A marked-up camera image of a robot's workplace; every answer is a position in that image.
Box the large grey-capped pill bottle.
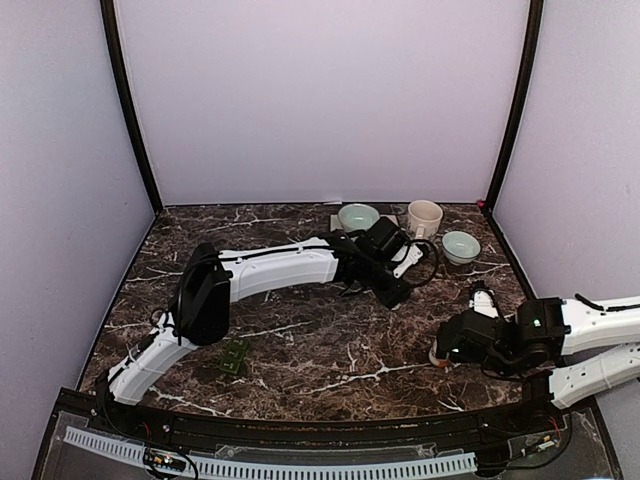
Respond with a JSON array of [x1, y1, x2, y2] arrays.
[[428, 340, 451, 369]]

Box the green weekly pill organizer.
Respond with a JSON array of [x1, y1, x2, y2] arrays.
[[218, 338, 250, 375]]

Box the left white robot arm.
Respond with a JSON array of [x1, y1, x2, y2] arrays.
[[95, 232, 412, 436]]

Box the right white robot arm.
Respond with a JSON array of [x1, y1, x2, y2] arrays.
[[429, 285, 639, 434]]

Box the celadon bowl on plate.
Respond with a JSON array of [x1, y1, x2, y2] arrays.
[[337, 203, 380, 232]]

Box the floral square ceramic plate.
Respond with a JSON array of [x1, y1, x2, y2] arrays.
[[329, 214, 399, 235]]

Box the cream ceramic mug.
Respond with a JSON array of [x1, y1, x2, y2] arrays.
[[407, 200, 444, 240]]

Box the celadon bowl on table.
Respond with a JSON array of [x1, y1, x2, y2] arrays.
[[441, 231, 481, 266]]

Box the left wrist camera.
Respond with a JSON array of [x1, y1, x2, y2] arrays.
[[356, 217, 406, 260]]

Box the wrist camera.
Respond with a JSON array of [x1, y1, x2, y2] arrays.
[[356, 217, 406, 260], [469, 281, 500, 318]]

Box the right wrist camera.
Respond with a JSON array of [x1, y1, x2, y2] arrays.
[[469, 281, 500, 318]]

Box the black front rail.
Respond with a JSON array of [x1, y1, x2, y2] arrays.
[[54, 388, 581, 450]]

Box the right black frame post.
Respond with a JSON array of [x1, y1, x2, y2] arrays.
[[484, 0, 544, 216]]

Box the black frame post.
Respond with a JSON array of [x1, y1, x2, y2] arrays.
[[99, 0, 164, 216], [484, 0, 544, 216]]

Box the white slotted cable duct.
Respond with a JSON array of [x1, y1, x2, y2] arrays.
[[62, 427, 478, 479]]

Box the left black frame post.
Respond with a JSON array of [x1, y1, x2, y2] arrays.
[[99, 0, 164, 216]]

